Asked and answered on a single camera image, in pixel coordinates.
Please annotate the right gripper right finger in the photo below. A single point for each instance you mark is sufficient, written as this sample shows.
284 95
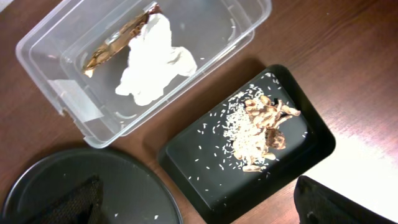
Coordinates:
317 204

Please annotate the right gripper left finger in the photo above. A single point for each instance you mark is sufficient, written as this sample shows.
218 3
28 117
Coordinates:
82 205

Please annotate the rice and food scraps pile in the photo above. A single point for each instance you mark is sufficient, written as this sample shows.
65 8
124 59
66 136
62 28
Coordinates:
240 139

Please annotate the clear plastic waste bin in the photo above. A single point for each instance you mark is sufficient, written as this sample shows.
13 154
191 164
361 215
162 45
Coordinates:
54 51

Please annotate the round black serving tray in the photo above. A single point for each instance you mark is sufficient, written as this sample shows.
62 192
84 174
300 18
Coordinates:
132 193

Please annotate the black rectangular tray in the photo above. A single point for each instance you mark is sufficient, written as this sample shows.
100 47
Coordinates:
226 208

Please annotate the crumpled white tissue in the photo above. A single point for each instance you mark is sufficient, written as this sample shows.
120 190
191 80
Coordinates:
153 62

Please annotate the gold foil wrapper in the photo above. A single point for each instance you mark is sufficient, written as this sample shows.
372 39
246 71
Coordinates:
119 39

